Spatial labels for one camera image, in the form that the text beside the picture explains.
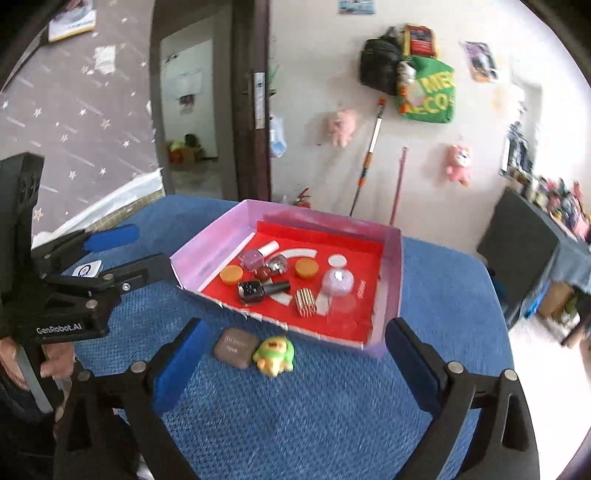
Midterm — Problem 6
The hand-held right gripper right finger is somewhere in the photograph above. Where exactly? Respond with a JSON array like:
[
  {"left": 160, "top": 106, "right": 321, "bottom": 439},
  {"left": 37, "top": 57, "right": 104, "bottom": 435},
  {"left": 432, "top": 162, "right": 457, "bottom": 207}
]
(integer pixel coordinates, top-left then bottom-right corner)
[{"left": 385, "top": 318, "right": 541, "bottom": 480}]

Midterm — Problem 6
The pile of toys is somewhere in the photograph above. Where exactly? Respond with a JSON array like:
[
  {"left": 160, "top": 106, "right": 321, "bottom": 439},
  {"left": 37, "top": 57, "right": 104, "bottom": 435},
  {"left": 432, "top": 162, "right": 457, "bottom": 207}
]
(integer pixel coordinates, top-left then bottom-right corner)
[{"left": 167, "top": 134, "right": 206, "bottom": 171}]

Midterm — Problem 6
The pink stick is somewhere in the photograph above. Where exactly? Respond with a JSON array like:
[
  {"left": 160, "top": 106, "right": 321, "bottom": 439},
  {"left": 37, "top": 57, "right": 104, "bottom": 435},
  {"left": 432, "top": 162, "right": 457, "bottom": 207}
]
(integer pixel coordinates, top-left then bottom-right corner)
[{"left": 390, "top": 147, "right": 409, "bottom": 220}]

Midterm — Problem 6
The green tote bag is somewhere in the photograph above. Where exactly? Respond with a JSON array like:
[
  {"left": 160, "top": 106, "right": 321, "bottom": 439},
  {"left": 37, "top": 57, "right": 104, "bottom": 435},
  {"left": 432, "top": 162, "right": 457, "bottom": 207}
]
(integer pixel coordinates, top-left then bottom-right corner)
[{"left": 398, "top": 56, "right": 457, "bottom": 124}]

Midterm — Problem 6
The dark wooden door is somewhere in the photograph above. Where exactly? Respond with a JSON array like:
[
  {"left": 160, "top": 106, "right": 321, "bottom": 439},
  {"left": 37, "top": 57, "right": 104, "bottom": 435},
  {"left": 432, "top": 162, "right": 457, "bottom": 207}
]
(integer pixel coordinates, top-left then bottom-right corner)
[{"left": 231, "top": 0, "right": 273, "bottom": 201}]

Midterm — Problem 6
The pink nail polish bottle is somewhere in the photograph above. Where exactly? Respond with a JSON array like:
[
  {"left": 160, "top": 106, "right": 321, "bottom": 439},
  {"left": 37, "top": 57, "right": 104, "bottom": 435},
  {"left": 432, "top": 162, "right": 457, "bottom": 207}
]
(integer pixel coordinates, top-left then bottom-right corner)
[{"left": 239, "top": 240, "right": 280, "bottom": 271}]

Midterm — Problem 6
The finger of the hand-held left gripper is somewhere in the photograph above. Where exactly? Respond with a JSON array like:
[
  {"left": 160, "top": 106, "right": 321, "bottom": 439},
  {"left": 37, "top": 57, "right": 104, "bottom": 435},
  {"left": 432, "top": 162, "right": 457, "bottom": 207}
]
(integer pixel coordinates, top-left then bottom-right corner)
[
  {"left": 45, "top": 252, "right": 175, "bottom": 308},
  {"left": 31, "top": 224, "right": 140, "bottom": 274}
]

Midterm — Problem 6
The photo wall poster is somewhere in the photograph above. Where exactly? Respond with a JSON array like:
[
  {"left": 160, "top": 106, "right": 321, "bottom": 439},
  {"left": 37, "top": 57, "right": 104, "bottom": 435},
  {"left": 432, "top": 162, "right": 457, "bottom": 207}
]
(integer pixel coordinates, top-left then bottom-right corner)
[{"left": 459, "top": 41, "right": 500, "bottom": 84}]

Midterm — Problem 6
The green yellow toy figure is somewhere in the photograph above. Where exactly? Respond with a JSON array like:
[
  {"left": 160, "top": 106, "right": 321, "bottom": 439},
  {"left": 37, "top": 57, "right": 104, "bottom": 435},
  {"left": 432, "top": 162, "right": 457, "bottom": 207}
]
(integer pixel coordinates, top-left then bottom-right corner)
[{"left": 255, "top": 337, "right": 296, "bottom": 378}]

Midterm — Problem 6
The black backpack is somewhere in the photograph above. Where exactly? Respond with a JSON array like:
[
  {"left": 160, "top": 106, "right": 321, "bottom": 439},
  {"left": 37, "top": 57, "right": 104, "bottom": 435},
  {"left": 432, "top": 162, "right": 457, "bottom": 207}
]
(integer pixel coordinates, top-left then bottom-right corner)
[{"left": 359, "top": 27, "right": 407, "bottom": 95}]

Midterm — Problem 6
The row of small figurines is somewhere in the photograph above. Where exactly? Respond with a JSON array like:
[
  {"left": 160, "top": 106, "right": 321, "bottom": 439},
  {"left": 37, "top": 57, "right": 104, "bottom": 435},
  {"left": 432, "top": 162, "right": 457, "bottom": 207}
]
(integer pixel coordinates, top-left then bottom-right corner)
[{"left": 499, "top": 122, "right": 591, "bottom": 241}]

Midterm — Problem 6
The pink round device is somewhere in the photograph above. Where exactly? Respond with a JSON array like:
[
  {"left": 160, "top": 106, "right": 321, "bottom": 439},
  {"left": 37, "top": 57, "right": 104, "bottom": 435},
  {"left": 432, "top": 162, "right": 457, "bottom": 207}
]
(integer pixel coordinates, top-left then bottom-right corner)
[{"left": 322, "top": 269, "right": 356, "bottom": 298}]

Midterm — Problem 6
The pink cardboard box red inside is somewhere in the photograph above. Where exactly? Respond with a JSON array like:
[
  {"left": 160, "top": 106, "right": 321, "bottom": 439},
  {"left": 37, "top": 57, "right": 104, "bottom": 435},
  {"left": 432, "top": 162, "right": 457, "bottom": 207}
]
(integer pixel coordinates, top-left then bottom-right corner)
[{"left": 170, "top": 199, "right": 404, "bottom": 360}]

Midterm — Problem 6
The blue face mask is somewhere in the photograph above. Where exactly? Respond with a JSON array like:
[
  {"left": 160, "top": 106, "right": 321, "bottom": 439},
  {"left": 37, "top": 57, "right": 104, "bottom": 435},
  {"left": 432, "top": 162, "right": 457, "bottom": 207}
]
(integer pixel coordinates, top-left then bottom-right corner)
[{"left": 269, "top": 115, "right": 287, "bottom": 158}]

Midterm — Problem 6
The torn white paper patch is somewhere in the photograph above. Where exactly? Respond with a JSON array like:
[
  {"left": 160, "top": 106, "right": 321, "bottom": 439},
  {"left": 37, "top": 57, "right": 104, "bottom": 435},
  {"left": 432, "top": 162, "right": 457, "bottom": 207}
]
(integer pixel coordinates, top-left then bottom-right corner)
[{"left": 93, "top": 45, "right": 117, "bottom": 75}]

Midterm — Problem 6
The person's left hand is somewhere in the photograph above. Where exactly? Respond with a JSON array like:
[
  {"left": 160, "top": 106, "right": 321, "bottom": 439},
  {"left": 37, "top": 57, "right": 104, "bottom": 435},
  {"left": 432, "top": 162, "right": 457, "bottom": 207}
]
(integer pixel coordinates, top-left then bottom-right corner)
[{"left": 39, "top": 340, "right": 79, "bottom": 385}]

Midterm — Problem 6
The dark cabinet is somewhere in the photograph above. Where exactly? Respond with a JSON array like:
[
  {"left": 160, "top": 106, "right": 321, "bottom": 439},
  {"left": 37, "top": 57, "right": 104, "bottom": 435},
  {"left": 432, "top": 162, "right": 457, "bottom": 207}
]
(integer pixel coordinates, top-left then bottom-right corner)
[{"left": 476, "top": 187, "right": 578, "bottom": 330}]

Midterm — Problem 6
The clear plastic jar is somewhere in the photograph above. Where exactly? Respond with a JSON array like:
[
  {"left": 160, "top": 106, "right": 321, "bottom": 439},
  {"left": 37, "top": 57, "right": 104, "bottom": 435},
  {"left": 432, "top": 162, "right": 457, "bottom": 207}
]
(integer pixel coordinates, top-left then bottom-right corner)
[{"left": 325, "top": 294, "right": 358, "bottom": 325}]

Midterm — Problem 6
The gold studded cylinder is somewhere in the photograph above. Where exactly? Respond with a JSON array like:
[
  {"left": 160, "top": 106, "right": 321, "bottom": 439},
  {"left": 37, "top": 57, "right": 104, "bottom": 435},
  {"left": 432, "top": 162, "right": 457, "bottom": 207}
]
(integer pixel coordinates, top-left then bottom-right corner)
[{"left": 294, "top": 287, "right": 318, "bottom": 318}]

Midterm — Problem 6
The black nail polish bottle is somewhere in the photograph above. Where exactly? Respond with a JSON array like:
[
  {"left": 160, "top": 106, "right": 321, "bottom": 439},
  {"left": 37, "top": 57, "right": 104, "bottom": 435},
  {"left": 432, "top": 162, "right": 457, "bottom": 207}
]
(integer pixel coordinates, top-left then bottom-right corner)
[{"left": 237, "top": 279, "right": 291, "bottom": 304}]

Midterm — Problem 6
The white plush keychain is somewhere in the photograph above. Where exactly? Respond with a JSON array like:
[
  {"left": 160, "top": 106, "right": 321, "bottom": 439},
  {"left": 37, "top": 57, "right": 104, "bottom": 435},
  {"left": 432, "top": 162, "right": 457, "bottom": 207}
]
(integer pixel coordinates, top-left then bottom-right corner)
[{"left": 397, "top": 60, "right": 419, "bottom": 86}]

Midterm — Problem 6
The white paper sheet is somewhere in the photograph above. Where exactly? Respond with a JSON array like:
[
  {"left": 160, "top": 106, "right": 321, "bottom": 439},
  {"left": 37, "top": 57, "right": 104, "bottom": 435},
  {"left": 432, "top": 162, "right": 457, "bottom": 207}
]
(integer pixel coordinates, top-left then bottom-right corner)
[{"left": 168, "top": 69, "right": 204, "bottom": 104}]

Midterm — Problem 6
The orange handled brush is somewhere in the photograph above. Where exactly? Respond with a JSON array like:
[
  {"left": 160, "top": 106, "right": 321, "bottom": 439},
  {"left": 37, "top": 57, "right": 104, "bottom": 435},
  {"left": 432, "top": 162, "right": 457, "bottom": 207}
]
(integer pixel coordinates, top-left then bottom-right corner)
[{"left": 349, "top": 98, "right": 386, "bottom": 217}]

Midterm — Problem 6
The pink plush toy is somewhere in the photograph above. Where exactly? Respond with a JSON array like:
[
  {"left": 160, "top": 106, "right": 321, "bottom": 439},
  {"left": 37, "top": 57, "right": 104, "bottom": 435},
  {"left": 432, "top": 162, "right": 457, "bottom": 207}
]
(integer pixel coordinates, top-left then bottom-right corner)
[{"left": 328, "top": 108, "right": 358, "bottom": 148}]

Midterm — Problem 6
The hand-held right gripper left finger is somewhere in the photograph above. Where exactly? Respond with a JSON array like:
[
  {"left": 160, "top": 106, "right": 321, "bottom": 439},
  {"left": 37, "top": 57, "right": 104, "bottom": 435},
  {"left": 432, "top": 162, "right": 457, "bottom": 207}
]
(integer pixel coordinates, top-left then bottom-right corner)
[{"left": 53, "top": 318, "right": 213, "bottom": 480}]

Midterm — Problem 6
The pink bear plush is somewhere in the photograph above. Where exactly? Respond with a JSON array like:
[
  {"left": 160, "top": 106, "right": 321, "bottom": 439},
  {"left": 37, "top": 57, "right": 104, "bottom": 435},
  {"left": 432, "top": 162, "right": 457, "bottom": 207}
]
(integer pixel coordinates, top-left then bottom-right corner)
[{"left": 445, "top": 144, "right": 474, "bottom": 186}]

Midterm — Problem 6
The wall calendar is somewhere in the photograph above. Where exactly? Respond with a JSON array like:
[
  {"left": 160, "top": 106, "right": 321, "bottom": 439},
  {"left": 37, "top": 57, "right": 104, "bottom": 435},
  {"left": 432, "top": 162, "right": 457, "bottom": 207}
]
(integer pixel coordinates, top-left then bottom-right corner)
[{"left": 47, "top": 0, "right": 98, "bottom": 43}]

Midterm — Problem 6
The brown compact case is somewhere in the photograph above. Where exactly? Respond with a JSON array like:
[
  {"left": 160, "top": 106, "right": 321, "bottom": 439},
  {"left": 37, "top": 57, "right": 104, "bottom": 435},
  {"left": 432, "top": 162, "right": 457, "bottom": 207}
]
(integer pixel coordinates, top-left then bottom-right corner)
[{"left": 212, "top": 329, "right": 260, "bottom": 369}]

